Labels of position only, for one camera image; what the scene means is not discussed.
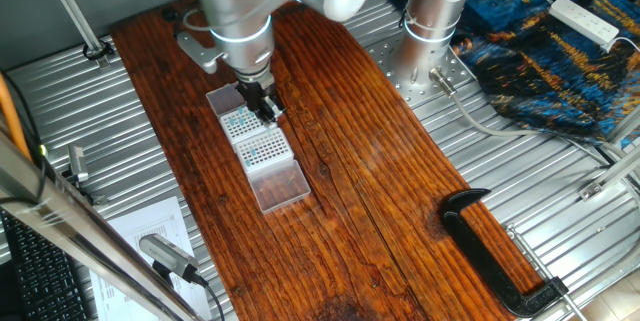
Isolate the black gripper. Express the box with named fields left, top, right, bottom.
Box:
left=234, top=80, right=288, bottom=127

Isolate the white pipette tip box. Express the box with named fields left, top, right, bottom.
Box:
left=204, top=83, right=278, bottom=153
left=233, top=126, right=312, bottom=215

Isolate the brown wooden board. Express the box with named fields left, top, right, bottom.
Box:
left=109, top=0, right=546, bottom=321

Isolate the printed paper sheet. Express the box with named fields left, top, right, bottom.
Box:
left=88, top=195, right=214, bottom=321

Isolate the orange tube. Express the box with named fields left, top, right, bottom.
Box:
left=0, top=73, right=32, bottom=162

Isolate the black C-clamp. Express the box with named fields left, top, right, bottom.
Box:
left=438, top=188, right=590, bottom=321

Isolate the blue patterned cloth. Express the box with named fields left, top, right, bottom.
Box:
left=374, top=0, right=640, bottom=148

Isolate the black keyboard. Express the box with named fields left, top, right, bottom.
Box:
left=0, top=209, right=94, bottom=321

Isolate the white power strip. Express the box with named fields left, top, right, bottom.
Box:
left=548, top=0, right=621, bottom=47

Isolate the aluminium profile bar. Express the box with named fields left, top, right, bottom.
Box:
left=577, top=105, right=640, bottom=202

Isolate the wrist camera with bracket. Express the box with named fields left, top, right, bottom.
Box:
left=174, top=29, right=225, bottom=76

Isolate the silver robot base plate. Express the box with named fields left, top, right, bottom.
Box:
left=367, top=35, right=479, bottom=108

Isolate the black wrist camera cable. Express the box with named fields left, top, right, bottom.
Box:
left=159, top=5, right=201, bottom=32

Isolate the silver depth camera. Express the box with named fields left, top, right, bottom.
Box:
left=138, top=233, right=209, bottom=287

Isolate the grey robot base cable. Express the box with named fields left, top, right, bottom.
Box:
left=428, top=67, right=614, bottom=165

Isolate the black cable tie loop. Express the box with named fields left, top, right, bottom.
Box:
left=82, top=38, right=117, bottom=62

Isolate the small silver camera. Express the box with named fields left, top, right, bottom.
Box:
left=66, top=144, right=91, bottom=184

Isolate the thin aluminium rail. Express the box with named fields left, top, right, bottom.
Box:
left=37, top=0, right=114, bottom=70

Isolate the steel frame bar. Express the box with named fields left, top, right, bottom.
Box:
left=0, top=125, right=204, bottom=321

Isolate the thin black cable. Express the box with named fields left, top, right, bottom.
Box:
left=0, top=68, right=49, bottom=207

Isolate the white plug cable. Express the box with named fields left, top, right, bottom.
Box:
left=602, top=35, right=640, bottom=55

